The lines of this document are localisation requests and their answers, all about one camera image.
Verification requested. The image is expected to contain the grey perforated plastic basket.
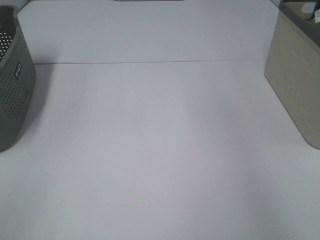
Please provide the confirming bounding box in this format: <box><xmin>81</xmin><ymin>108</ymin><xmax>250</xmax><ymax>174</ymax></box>
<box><xmin>0</xmin><ymin>5</ymin><xmax>36</xmax><ymax>151</ymax></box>

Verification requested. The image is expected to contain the beige storage bin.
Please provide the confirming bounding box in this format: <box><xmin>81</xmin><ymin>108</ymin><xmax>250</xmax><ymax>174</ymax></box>
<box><xmin>264</xmin><ymin>0</ymin><xmax>320</xmax><ymax>149</ymax></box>

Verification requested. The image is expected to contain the white towel in bin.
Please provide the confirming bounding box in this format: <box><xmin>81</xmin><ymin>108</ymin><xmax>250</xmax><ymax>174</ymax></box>
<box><xmin>302</xmin><ymin>1</ymin><xmax>320</xmax><ymax>21</ymax></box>

